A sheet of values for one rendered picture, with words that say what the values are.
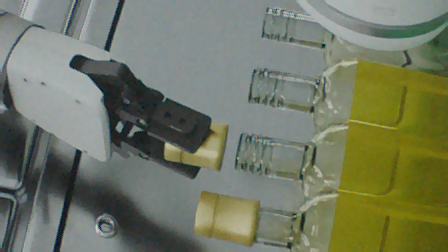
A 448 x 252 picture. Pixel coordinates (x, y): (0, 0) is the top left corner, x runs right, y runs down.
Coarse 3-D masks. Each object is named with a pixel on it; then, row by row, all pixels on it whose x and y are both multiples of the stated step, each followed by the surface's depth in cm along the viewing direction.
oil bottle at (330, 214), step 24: (336, 192) 85; (312, 216) 84; (336, 216) 84; (360, 216) 84; (384, 216) 84; (408, 216) 84; (432, 216) 84; (288, 240) 84; (312, 240) 83; (336, 240) 83; (360, 240) 83; (384, 240) 83; (408, 240) 83; (432, 240) 83
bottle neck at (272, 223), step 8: (264, 208) 85; (264, 216) 85; (272, 216) 85; (280, 216) 85; (288, 216) 85; (256, 224) 84; (264, 224) 84; (272, 224) 84; (280, 224) 84; (288, 224) 84; (256, 232) 84; (264, 232) 84; (272, 232) 84; (280, 232) 84; (288, 232) 84; (256, 240) 85; (264, 240) 85; (272, 240) 85; (280, 240) 85; (280, 248) 85
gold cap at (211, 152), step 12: (216, 132) 88; (228, 132) 90; (168, 144) 87; (204, 144) 87; (216, 144) 87; (168, 156) 88; (180, 156) 88; (192, 156) 88; (204, 156) 87; (216, 156) 87; (216, 168) 88
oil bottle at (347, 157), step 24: (312, 144) 87; (336, 144) 87; (360, 144) 87; (384, 144) 87; (408, 144) 87; (432, 144) 87; (312, 168) 86; (336, 168) 86; (360, 168) 86; (384, 168) 86; (408, 168) 86; (432, 168) 86; (312, 192) 87; (360, 192) 85; (384, 192) 85; (408, 192) 85; (432, 192) 85
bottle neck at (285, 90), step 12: (264, 72) 90; (276, 72) 91; (288, 72) 91; (252, 84) 90; (264, 84) 90; (276, 84) 90; (288, 84) 90; (300, 84) 90; (312, 84) 90; (252, 96) 90; (264, 96) 90; (276, 96) 90; (288, 96) 90; (300, 96) 90; (312, 96) 90; (288, 108) 91; (300, 108) 91
